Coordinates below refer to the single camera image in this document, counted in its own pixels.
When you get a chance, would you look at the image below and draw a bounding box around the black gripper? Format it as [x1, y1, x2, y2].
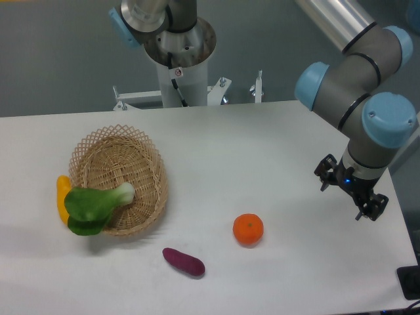
[314, 154, 389, 221]

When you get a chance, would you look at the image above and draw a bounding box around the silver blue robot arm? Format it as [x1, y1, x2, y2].
[109, 1, 417, 221]

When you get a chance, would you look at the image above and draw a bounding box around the woven wicker basket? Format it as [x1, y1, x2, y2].
[69, 125, 169, 236]

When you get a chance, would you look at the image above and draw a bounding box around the green bok choy vegetable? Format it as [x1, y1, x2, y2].
[64, 182, 135, 236]

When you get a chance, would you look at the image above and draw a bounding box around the black device at table edge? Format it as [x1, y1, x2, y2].
[396, 266, 419, 301]

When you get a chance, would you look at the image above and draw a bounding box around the orange tangerine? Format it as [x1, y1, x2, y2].
[232, 213, 264, 246]

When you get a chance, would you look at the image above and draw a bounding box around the purple sweet potato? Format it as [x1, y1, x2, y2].
[162, 247, 205, 277]

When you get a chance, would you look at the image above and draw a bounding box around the yellow pepper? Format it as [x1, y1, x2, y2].
[56, 175, 72, 226]

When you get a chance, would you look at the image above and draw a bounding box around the black cable on pedestal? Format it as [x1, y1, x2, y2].
[167, 51, 190, 108]

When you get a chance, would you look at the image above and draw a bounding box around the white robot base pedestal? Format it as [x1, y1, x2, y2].
[113, 18, 232, 110]

